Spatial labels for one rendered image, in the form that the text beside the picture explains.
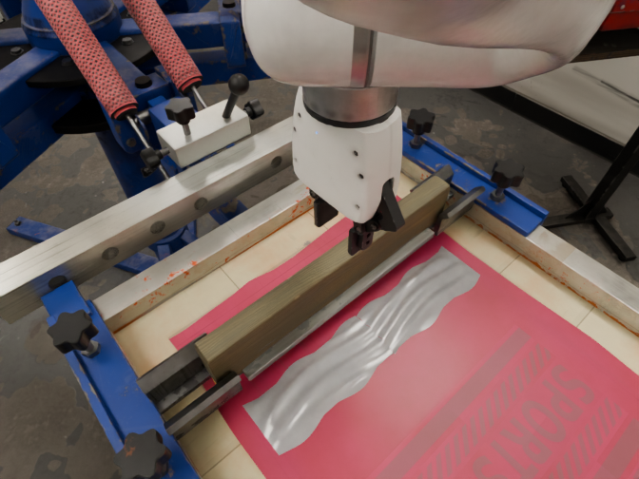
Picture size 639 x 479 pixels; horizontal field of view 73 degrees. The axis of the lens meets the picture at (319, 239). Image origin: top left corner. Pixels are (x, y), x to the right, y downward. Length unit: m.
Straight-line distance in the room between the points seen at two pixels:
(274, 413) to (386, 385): 0.14
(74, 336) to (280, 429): 0.24
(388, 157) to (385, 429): 0.31
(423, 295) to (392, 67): 0.43
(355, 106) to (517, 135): 2.32
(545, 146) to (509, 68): 2.38
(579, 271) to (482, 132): 1.95
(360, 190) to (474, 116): 2.33
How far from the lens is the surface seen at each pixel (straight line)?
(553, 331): 0.65
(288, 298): 0.47
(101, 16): 1.10
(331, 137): 0.35
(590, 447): 0.60
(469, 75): 0.23
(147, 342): 0.60
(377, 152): 0.34
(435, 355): 0.57
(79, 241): 0.62
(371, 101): 0.32
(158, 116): 0.78
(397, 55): 0.22
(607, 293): 0.67
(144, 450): 0.44
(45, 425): 1.76
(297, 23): 0.21
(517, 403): 0.58
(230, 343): 0.46
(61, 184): 2.45
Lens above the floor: 1.47
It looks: 51 degrees down
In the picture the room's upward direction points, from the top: straight up
